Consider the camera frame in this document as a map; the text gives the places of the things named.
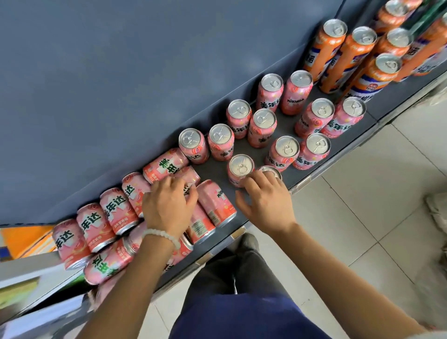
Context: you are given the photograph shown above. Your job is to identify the person's left hand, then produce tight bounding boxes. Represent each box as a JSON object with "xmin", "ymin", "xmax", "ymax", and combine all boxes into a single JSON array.
[{"xmin": 142, "ymin": 176, "xmax": 199, "ymax": 238}]

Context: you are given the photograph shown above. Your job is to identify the person's right hand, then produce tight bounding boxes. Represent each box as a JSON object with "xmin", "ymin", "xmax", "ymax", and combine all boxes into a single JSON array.
[{"xmin": 234, "ymin": 170, "xmax": 298, "ymax": 238}]

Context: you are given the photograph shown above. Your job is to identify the pink printed soda can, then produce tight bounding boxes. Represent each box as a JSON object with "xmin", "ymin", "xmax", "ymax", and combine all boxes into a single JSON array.
[
  {"xmin": 173, "ymin": 166, "xmax": 202, "ymax": 196},
  {"xmin": 227, "ymin": 154, "xmax": 256, "ymax": 188},
  {"xmin": 279, "ymin": 70, "xmax": 314, "ymax": 116},
  {"xmin": 256, "ymin": 73, "xmax": 284, "ymax": 113},
  {"xmin": 208, "ymin": 123, "xmax": 235, "ymax": 162},
  {"xmin": 258, "ymin": 165, "xmax": 283, "ymax": 181},
  {"xmin": 226, "ymin": 99, "xmax": 253, "ymax": 140},
  {"xmin": 247, "ymin": 108, "xmax": 278, "ymax": 149},
  {"xmin": 178, "ymin": 128, "xmax": 210, "ymax": 165}
]

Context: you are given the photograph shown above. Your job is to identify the pile of pink soda cans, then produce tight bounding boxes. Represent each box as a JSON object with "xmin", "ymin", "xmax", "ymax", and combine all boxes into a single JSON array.
[{"xmin": 52, "ymin": 96, "xmax": 367, "ymax": 312}]

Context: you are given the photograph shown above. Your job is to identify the grey metal shelf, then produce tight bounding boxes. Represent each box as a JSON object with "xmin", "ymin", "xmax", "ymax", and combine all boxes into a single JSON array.
[{"xmin": 0, "ymin": 0, "xmax": 447, "ymax": 325}]

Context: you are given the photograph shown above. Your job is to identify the group of orange cans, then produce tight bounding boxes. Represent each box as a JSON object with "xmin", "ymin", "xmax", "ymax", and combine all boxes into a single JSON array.
[{"xmin": 303, "ymin": 0, "xmax": 411, "ymax": 95}]

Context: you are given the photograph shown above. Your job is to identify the orange striped soda can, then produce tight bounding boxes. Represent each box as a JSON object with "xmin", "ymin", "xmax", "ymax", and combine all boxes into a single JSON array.
[
  {"xmin": 363, "ymin": 27, "xmax": 414, "ymax": 70},
  {"xmin": 412, "ymin": 45, "xmax": 447, "ymax": 77},
  {"xmin": 393, "ymin": 13, "xmax": 447, "ymax": 83},
  {"xmin": 344, "ymin": 53, "xmax": 403, "ymax": 102}
]

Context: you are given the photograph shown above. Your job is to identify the person's left forearm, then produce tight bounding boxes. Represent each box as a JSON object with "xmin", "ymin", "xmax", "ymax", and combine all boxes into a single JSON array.
[{"xmin": 76, "ymin": 236, "xmax": 181, "ymax": 339}]

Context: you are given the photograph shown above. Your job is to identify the person's right forearm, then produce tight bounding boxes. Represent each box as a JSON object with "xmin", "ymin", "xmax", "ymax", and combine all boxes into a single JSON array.
[{"xmin": 272, "ymin": 223, "xmax": 428, "ymax": 339}]

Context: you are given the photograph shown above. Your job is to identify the grey shoe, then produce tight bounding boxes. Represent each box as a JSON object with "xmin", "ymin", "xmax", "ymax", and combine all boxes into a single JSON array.
[{"xmin": 237, "ymin": 233, "xmax": 260, "ymax": 252}]

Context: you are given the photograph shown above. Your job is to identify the navy blue shirt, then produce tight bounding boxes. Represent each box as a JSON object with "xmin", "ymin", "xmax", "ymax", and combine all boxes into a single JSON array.
[{"xmin": 169, "ymin": 292, "xmax": 332, "ymax": 339}]

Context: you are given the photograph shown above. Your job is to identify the orange packet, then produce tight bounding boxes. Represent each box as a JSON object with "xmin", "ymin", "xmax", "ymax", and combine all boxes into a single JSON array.
[{"xmin": 0, "ymin": 225, "xmax": 58, "ymax": 261}]

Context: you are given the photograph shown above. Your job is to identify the white bead bracelet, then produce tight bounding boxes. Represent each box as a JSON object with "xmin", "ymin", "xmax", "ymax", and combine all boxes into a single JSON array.
[{"xmin": 141, "ymin": 228, "xmax": 182, "ymax": 251}]

